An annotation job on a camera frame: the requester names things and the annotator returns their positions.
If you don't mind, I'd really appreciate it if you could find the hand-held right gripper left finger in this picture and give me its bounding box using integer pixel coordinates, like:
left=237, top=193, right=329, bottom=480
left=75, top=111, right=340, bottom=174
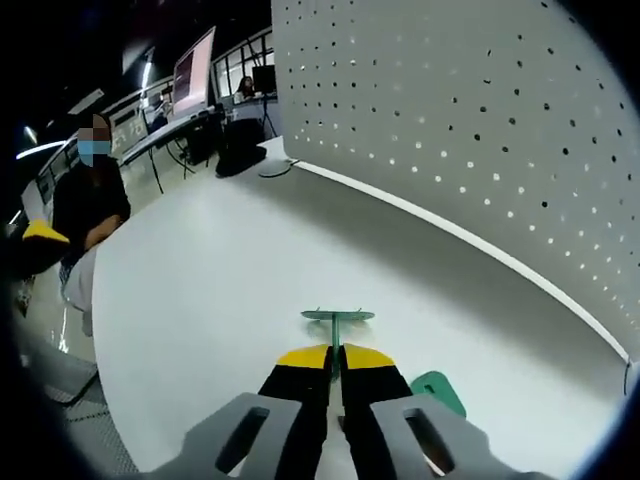
left=144, top=343, right=332, bottom=480

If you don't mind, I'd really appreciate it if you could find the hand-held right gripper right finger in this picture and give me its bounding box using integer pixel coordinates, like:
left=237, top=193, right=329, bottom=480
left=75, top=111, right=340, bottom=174
left=341, top=343, right=521, bottom=480

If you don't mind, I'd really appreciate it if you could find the green hook assembly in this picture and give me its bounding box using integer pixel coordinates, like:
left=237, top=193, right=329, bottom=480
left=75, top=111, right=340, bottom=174
left=409, top=370, right=467, bottom=419
left=300, top=307, right=375, bottom=381

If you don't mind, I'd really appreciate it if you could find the white perforated mounting plate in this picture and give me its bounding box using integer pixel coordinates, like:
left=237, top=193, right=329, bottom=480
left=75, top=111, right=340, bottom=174
left=258, top=0, right=635, bottom=366

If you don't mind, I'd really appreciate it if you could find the grey office desk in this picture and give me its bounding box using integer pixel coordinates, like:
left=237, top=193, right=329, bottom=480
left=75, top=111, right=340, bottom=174
left=119, top=110, right=226, bottom=197

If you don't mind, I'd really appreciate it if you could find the grey mesh chair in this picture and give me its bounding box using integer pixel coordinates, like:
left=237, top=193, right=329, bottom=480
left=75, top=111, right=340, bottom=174
left=19, top=344, right=139, bottom=476

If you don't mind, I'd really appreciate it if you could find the black round container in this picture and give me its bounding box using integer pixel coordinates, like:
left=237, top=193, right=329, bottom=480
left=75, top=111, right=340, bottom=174
left=215, top=119, right=266, bottom=177

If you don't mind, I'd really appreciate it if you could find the large monitor screen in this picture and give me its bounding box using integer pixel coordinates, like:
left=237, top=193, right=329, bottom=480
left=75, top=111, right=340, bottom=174
left=172, top=25, right=217, bottom=117

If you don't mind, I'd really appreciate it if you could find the small black monitor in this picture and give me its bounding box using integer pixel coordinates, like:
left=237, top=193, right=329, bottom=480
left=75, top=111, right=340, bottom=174
left=251, top=64, right=279, bottom=139

